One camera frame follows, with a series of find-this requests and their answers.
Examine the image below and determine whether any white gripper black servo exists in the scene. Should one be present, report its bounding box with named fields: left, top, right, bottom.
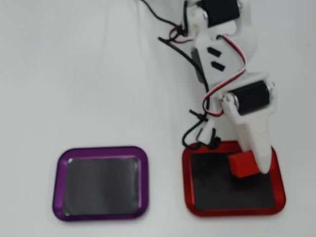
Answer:
left=218, top=72, right=276, bottom=175

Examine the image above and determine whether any red studded block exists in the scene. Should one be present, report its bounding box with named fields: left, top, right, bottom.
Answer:
left=228, top=151, right=261, bottom=179

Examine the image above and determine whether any red metal tray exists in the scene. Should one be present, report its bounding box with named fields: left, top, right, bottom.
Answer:
left=181, top=140, right=286, bottom=218

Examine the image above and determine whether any purple metal tray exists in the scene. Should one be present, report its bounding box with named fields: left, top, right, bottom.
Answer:
left=51, top=146, right=150, bottom=222

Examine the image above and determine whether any red white black servo wire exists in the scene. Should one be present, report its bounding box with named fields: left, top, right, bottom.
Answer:
left=202, top=36, right=248, bottom=118

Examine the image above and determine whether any black cable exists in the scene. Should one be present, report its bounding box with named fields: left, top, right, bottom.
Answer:
left=139, top=0, right=210, bottom=121

